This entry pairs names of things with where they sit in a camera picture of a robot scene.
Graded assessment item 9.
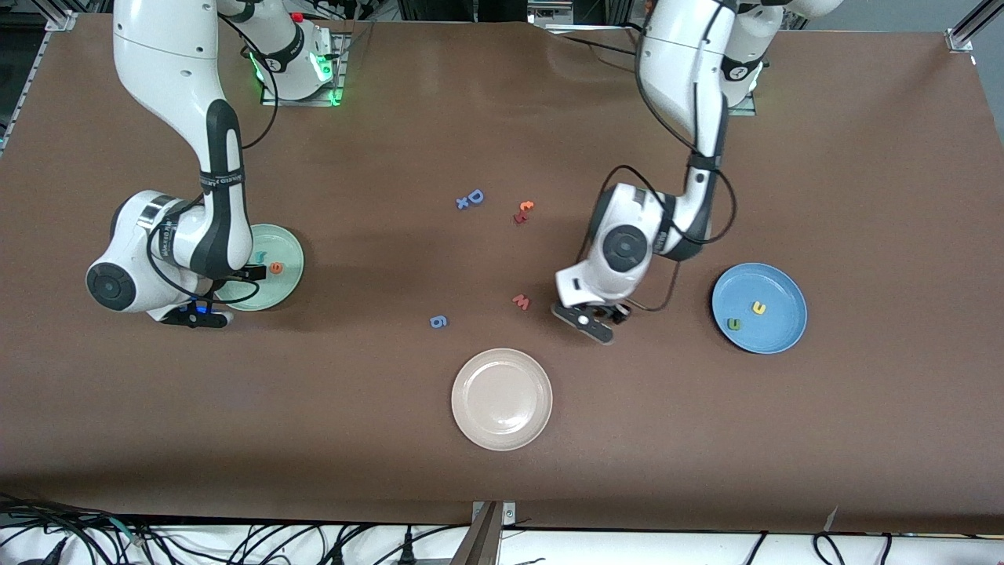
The black base cable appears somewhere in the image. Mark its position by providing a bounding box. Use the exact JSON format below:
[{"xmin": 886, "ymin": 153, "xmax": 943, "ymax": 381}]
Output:
[{"xmin": 541, "ymin": 22, "xmax": 642, "ymax": 60}]

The black power plug cable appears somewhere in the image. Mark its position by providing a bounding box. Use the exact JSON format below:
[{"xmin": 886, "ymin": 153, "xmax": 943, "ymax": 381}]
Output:
[{"xmin": 369, "ymin": 527, "xmax": 452, "ymax": 565}]

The looped black floor cable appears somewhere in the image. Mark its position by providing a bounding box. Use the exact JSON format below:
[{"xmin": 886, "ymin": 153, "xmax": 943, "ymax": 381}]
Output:
[{"xmin": 813, "ymin": 532, "xmax": 893, "ymax": 565}]

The aluminium profile post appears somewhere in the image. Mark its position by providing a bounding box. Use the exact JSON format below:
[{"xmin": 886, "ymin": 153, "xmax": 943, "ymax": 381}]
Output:
[{"xmin": 449, "ymin": 501, "xmax": 517, "ymax": 565}]

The mint green plate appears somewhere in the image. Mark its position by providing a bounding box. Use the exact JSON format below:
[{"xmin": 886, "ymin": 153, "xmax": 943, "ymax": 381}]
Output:
[{"xmin": 213, "ymin": 224, "xmax": 305, "ymax": 312}]

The beige plate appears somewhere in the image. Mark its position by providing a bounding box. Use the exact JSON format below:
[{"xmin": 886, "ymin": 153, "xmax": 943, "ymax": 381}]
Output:
[{"xmin": 451, "ymin": 348, "xmax": 554, "ymax": 452}]

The blue plate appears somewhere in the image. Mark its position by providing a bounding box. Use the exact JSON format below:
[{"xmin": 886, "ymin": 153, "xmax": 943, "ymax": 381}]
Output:
[{"xmin": 711, "ymin": 262, "xmax": 808, "ymax": 355}]

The black equipment box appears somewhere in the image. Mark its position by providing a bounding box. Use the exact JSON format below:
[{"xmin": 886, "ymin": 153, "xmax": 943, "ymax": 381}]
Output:
[{"xmin": 396, "ymin": 0, "xmax": 525, "ymax": 23}]

